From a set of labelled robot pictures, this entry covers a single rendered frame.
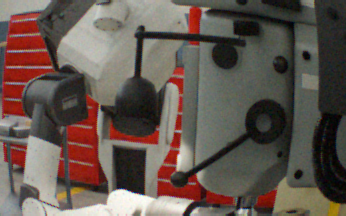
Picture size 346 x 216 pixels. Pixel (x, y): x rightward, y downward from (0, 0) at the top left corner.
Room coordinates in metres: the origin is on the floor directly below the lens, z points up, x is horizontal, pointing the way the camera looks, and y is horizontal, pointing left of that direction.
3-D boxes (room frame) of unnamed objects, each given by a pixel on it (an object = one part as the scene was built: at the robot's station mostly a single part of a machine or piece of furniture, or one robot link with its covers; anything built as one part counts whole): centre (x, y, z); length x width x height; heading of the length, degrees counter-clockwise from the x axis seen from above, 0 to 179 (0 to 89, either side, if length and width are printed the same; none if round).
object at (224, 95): (1.57, -0.14, 1.47); 0.21 x 0.19 x 0.32; 160
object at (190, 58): (1.61, -0.04, 1.45); 0.04 x 0.04 x 0.21; 70
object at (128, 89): (1.61, 0.06, 1.46); 0.07 x 0.07 x 0.06
